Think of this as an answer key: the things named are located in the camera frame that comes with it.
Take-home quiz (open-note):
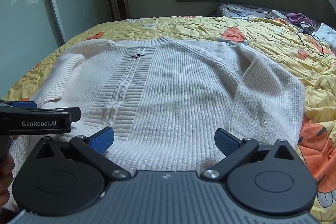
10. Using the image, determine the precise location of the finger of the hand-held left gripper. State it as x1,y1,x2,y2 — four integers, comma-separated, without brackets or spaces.
39,107,81,122
0,100,37,109

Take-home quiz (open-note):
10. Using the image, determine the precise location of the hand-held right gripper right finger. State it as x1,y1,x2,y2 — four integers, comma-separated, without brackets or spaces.
201,128,300,184

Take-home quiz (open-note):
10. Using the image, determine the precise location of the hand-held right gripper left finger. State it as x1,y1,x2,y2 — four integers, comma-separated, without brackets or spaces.
34,126,132,184

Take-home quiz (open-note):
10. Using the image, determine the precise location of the white knit sweater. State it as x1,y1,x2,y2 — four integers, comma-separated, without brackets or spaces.
9,35,305,174

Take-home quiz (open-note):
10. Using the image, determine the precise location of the person's left hand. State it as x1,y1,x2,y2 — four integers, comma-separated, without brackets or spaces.
0,153,15,207

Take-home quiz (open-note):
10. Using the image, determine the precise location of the yellow orange printed bed sheet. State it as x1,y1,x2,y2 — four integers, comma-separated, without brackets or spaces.
0,15,336,216

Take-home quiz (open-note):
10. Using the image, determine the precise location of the patterned pillow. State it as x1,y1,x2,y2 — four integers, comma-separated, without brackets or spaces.
214,3,289,21

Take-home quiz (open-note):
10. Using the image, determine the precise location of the small grey white object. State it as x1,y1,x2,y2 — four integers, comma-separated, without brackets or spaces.
299,21,315,33

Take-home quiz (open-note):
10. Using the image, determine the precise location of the purple cloth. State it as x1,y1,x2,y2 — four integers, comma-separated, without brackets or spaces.
286,13,314,26

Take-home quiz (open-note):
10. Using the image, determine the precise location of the black cable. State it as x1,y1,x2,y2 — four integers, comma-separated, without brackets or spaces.
297,30,325,56

